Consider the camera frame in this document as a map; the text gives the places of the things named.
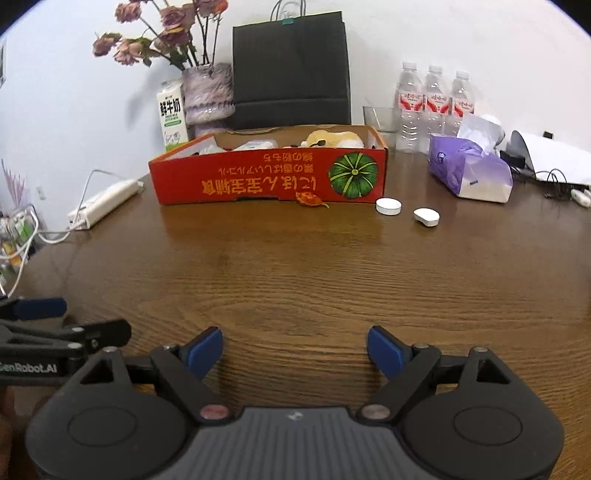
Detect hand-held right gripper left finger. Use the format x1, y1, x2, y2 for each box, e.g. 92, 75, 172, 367
76, 326, 232, 423

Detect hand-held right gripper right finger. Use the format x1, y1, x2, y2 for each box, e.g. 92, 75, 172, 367
360, 325, 513, 423

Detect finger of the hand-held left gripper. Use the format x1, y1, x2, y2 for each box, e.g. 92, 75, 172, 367
0, 319, 132, 357
0, 298, 68, 324

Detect red cardboard box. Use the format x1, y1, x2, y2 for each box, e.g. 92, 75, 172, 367
148, 124, 389, 206

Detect wooden desktop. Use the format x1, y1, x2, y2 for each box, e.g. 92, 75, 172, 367
0, 150, 591, 480

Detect clear plastic container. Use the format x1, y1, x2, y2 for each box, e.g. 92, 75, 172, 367
0, 203, 40, 282

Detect white power strip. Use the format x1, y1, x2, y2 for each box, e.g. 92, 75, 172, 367
67, 180, 145, 230

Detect orange small toy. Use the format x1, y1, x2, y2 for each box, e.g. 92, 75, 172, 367
295, 191, 330, 209

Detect purple tissue pack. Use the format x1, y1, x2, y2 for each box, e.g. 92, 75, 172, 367
428, 134, 514, 204

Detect yellow plush toy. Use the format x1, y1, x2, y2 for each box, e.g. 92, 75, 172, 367
301, 130, 366, 149

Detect clear glass cup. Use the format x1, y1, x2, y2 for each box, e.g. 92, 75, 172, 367
362, 106, 399, 147

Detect white green milk carton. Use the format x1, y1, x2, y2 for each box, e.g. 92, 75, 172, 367
156, 79, 190, 153

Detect white crumpled tissue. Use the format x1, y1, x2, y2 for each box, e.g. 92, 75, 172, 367
457, 114, 505, 153

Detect clear water bottle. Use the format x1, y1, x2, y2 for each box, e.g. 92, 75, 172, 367
394, 61, 426, 153
449, 70, 476, 139
422, 65, 451, 155

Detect purple white vase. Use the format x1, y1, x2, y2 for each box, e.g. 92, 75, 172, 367
181, 63, 236, 139

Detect white paper stack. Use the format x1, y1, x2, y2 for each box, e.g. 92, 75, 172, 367
507, 130, 591, 186

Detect black paper bag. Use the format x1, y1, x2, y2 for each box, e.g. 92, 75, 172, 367
231, 0, 352, 131

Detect dried pink flowers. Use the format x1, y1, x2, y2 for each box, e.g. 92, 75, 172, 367
92, 0, 230, 70

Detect white power cable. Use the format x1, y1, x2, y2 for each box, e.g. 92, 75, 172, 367
0, 203, 77, 296

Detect thin grey cable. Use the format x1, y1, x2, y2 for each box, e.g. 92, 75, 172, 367
78, 169, 145, 213

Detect black charger cable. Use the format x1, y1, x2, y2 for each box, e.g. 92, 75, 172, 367
499, 150, 585, 200

